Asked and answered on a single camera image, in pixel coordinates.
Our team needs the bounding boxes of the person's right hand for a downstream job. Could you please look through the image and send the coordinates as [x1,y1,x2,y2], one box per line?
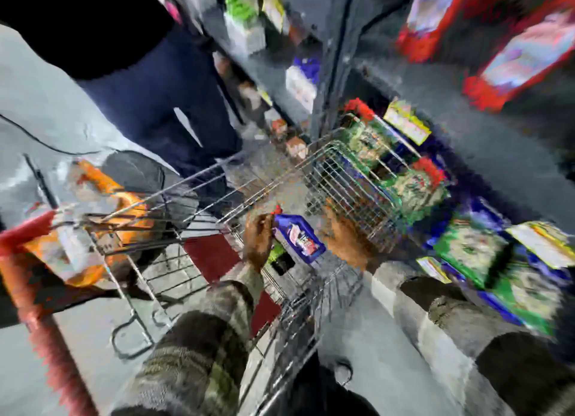
[321,204,374,271]

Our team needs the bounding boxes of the person's left hand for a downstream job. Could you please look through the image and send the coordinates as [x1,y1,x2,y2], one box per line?
[243,212,276,272]

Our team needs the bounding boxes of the blue detergent packet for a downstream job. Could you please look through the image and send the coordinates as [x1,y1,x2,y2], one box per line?
[271,213,327,265]

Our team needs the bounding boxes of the person's right forearm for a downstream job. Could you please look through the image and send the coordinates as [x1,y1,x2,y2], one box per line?
[363,254,575,416]

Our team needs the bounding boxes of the person's left forearm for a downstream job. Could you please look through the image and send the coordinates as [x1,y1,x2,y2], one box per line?
[110,264,266,416]

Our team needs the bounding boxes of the red flat packet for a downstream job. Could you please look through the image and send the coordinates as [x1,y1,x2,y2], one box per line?
[183,233,282,336]

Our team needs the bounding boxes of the green red-topped packet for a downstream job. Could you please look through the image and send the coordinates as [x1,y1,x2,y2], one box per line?
[340,98,420,171]
[382,157,451,227]

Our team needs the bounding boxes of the yellow shelf label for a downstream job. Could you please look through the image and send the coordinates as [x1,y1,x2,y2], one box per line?
[383,99,432,146]
[415,257,453,284]
[507,221,575,269]

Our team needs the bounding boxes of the row of small shelf packets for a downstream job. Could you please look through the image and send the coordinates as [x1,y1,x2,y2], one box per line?
[212,51,311,161]

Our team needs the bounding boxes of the black round bag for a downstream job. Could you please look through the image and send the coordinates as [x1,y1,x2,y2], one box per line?
[100,150,199,232]

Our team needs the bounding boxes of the green blue-edged packet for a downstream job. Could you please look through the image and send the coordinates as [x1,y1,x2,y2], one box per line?
[433,215,510,290]
[491,257,569,336]

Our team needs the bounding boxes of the white purple product box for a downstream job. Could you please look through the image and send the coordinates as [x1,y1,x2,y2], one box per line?
[286,57,321,114]

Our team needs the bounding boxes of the grey metal shelving unit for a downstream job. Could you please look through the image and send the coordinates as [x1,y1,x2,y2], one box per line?
[180,0,575,232]

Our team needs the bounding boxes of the person's dark trousers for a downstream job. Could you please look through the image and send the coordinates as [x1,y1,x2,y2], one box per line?
[265,352,382,416]

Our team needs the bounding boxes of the orange snack packet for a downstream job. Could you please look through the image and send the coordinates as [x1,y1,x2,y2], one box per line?
[23,159,155,289]

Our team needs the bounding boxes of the green white product box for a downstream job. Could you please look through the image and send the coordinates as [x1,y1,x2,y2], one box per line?
[224,0,267,56]

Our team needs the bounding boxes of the yellow product packet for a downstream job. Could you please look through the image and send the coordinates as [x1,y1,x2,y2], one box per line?
[262,0,288,35]

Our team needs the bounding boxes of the red framed product packet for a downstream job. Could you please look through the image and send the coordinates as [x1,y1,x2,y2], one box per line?
[397,0,474,64]
[463,10,575,114]

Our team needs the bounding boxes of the metal wire shopping cart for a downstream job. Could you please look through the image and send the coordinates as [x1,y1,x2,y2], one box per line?
[49,130,405,416]

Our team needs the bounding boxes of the red cart handle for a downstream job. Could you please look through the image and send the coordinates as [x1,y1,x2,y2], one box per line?
[0,211,99,416]

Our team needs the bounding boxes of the black cable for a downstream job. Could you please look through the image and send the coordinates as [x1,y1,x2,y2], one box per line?
[0,114,105,156]

